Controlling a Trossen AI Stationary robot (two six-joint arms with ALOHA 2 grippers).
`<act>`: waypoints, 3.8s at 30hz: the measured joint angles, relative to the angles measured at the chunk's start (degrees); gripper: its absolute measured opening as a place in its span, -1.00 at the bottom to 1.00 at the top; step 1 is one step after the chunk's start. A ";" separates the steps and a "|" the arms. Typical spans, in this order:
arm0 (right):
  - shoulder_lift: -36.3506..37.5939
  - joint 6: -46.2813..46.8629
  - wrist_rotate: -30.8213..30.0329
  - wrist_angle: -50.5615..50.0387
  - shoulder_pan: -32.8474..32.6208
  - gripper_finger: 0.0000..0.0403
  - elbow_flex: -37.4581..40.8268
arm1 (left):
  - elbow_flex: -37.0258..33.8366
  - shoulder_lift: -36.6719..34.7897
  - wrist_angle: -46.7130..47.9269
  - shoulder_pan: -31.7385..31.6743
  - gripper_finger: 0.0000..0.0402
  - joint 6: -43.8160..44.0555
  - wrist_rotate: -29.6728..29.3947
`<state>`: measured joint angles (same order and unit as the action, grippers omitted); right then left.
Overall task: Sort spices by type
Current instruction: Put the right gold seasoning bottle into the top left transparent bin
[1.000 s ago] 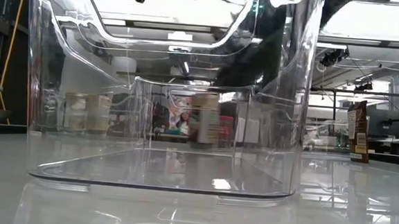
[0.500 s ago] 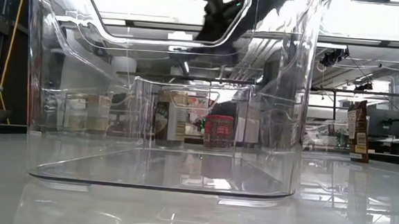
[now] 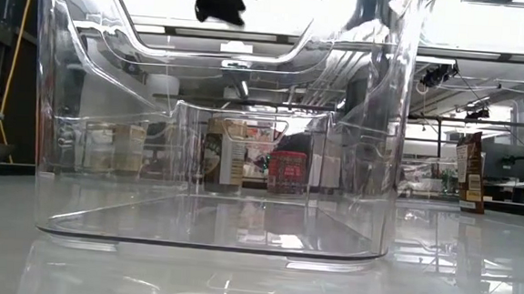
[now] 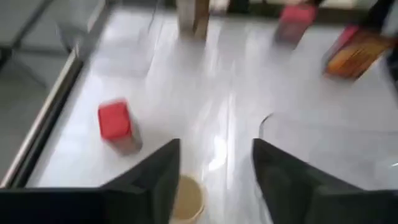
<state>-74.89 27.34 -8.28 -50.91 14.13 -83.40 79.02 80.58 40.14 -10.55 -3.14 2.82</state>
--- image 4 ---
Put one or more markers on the wooden lid glass spice jar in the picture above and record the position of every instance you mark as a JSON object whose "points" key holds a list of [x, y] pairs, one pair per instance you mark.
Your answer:
{"points": [[189, 199]]}

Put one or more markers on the wooden table with black frame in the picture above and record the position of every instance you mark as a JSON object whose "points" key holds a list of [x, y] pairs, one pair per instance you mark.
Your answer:
{"points": [[40, 124]]}

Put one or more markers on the taco mix seasoning packet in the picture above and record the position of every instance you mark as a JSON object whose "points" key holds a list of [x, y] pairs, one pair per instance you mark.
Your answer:
{"points": [[192, 18], [354, 59]]}

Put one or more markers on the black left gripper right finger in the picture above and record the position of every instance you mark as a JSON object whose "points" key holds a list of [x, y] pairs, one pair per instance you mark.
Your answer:
{"points": [[295, 193]]}

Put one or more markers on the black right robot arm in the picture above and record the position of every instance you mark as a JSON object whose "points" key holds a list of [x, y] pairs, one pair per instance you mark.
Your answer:
{"points": [[381, 12]]}

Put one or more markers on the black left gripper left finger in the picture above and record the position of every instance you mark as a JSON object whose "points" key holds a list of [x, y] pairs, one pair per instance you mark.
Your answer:
{"points": [[140, 193]]}

